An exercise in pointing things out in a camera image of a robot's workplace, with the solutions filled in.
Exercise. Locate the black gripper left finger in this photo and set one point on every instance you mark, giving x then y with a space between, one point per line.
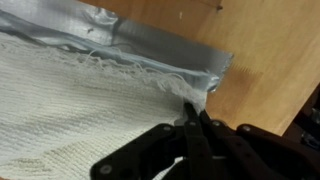
199 154

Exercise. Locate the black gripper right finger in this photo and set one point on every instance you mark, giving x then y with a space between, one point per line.
242 161

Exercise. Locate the white cloth towel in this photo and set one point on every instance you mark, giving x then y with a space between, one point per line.
60 112

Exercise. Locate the grey duct tape strip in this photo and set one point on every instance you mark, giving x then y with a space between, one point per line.
76 26

